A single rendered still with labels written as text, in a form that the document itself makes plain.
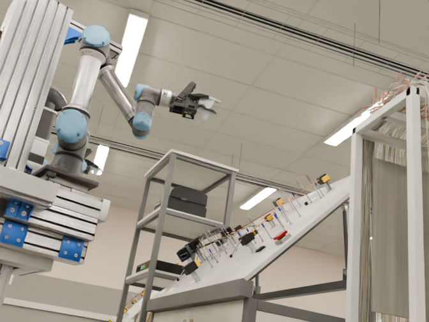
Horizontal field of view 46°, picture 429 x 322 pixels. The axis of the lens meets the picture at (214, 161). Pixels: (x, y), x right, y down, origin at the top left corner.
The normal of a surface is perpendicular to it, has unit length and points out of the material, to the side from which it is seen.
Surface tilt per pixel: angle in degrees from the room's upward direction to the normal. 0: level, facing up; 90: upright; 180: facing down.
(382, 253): 90
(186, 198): 90
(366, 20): 180
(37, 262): 90
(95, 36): 83
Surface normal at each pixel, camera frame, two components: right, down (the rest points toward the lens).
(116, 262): 0.30, -0.34
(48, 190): 0.61, -0.24
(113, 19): -0.14, 0.91
